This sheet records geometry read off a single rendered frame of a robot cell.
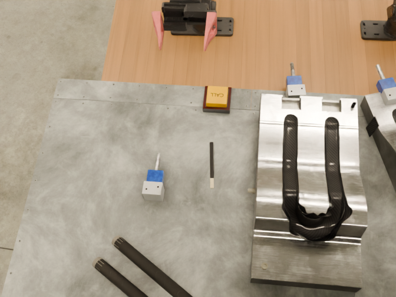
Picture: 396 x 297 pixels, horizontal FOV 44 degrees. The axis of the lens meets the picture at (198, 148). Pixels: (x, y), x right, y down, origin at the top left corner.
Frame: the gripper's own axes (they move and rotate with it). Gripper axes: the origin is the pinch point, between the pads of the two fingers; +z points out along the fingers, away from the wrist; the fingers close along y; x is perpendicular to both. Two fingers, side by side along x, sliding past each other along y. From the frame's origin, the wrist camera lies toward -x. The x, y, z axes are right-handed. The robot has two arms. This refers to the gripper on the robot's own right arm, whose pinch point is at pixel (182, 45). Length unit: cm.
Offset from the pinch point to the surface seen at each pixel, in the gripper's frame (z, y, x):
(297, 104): -6.2, 29.1, 33.8
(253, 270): 40, 18, 34
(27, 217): 29, -43, 40
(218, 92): -10.9, 6.8, 36.5
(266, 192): 22.8, 20.2, 26.8
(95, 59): -80, -62, 121
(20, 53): -82, -103, 121
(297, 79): -15.8, 29.3, 36.1
